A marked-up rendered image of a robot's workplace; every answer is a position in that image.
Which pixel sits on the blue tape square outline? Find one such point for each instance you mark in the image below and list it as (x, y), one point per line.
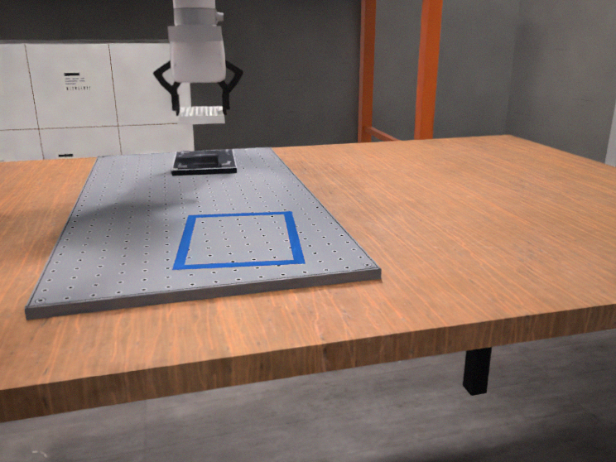
(181, 255)

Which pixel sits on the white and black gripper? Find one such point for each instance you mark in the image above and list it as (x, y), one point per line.
(197, 62)

